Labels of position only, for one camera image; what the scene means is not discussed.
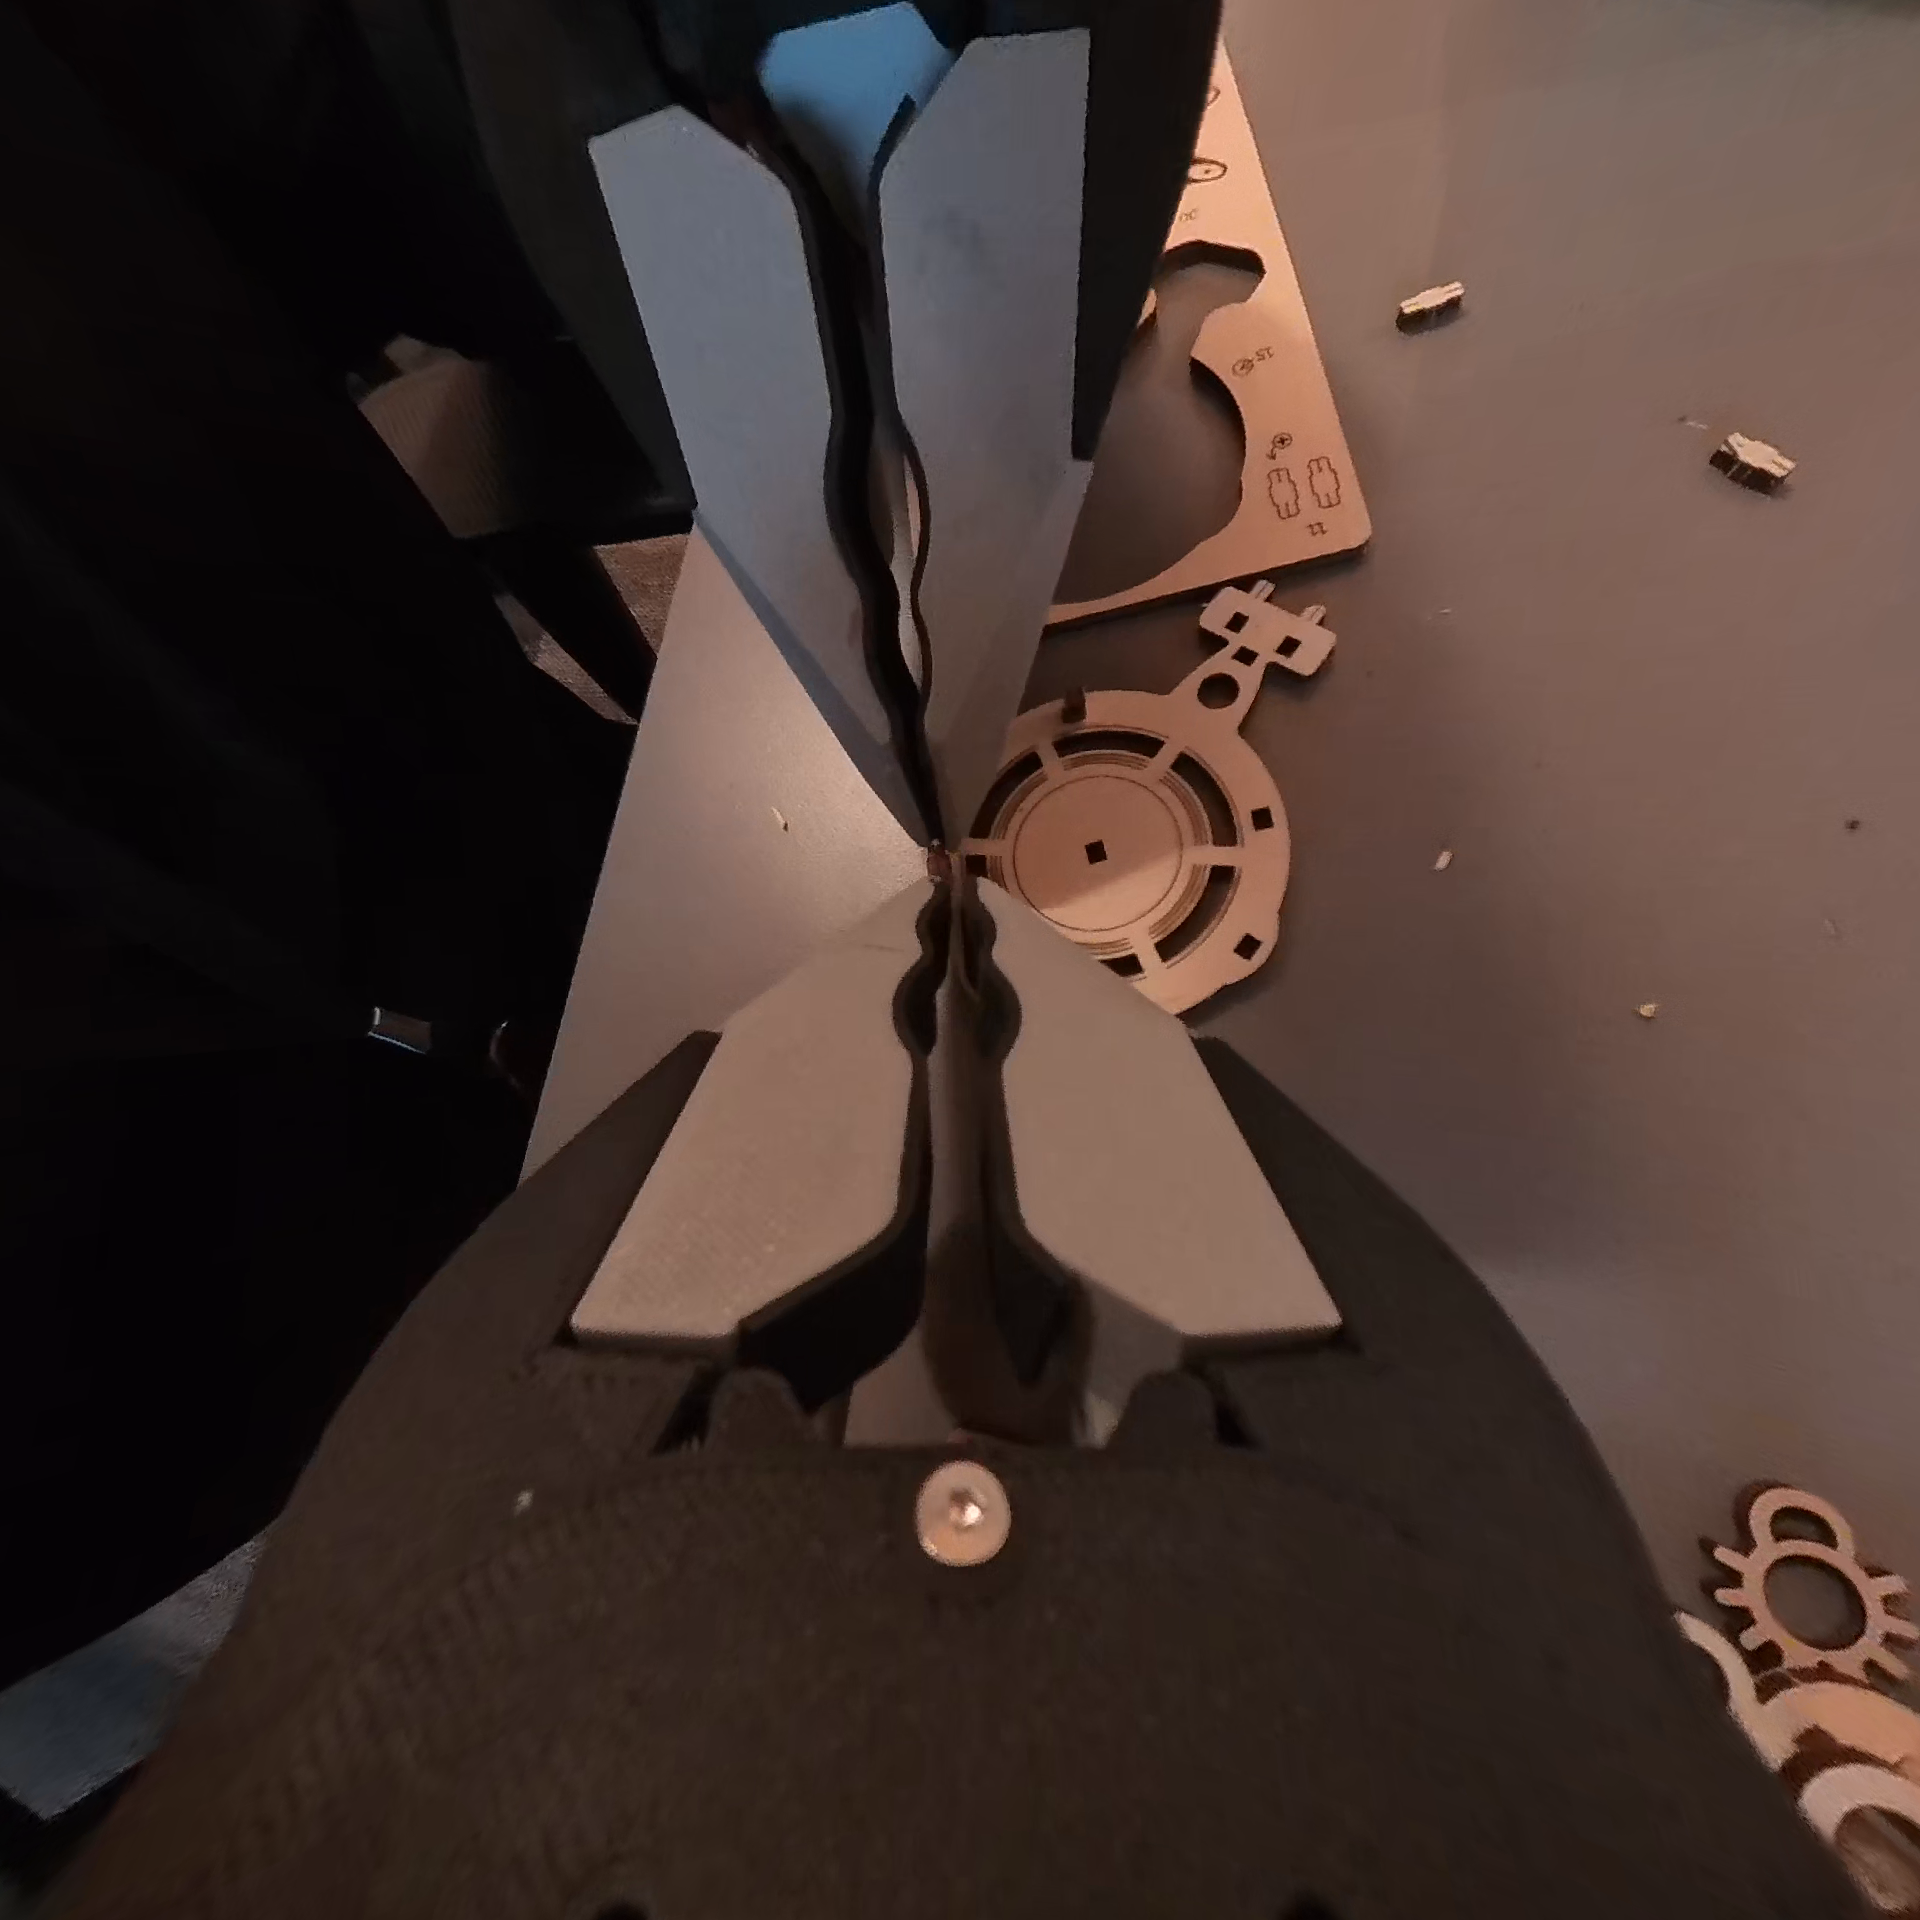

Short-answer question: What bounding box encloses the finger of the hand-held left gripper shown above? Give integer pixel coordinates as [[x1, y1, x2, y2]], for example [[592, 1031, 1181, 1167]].
[[873, 28, 1098, 842], [589, 106, 940, 847]]

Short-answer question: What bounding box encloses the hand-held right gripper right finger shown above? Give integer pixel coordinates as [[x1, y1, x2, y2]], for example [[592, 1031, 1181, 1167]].
[[949, 882, 1346, 1444]]

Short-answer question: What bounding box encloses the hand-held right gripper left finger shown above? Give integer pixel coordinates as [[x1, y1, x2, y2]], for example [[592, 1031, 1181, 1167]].
[[568, 882, 950, 1413]]

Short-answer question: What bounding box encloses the wooden gear model assembly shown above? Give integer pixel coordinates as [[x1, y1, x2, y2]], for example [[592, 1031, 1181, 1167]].
[[1668, 1481, 1920, 1920]]

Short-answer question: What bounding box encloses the laser-cut wooden sheet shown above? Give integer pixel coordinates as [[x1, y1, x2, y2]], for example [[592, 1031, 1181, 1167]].
[[1036, 42, 1373, 628]]

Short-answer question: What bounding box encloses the round wooden disc part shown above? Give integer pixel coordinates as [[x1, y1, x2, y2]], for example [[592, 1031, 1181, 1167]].
[[958, 585, 1340, 1017]]

